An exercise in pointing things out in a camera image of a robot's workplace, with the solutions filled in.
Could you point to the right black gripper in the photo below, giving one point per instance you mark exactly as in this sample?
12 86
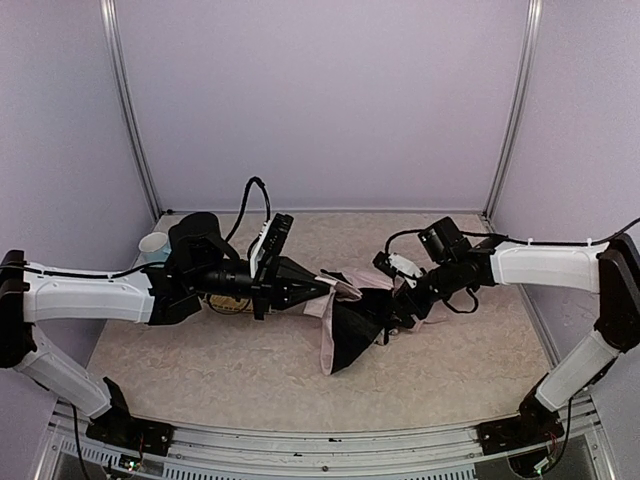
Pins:
405 303

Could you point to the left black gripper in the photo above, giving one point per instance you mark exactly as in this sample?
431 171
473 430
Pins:
267 286

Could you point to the pink and black umbrella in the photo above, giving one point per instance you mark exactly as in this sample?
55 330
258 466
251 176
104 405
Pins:
357 313

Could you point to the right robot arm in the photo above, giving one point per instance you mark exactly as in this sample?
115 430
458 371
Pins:
468 261

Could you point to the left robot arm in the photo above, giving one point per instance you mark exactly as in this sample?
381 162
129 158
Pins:
201 263

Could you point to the woven bamboo tray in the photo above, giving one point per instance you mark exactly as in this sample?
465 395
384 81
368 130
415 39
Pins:
228 305

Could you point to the light blue enamel mug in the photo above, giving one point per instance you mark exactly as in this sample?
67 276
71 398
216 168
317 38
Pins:
154 247

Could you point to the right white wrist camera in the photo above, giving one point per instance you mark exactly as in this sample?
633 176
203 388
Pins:
396 266

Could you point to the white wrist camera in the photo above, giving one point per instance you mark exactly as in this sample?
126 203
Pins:
396 266
270 242

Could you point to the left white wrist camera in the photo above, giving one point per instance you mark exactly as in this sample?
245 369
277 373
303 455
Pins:
270 242

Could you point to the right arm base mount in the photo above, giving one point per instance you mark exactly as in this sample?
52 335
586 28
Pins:
514 433

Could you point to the aluminium front rail frame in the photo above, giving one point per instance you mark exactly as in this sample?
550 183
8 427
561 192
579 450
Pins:
450 451

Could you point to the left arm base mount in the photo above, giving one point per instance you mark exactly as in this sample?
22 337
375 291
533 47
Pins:
136 434

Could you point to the right aluminium corner post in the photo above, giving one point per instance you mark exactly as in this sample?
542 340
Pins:
517 106

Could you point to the aluminium corner post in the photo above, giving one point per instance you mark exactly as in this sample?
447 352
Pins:
108 10
517 106

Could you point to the left aluminium corner post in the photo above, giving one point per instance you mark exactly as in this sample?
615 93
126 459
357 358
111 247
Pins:
108 10

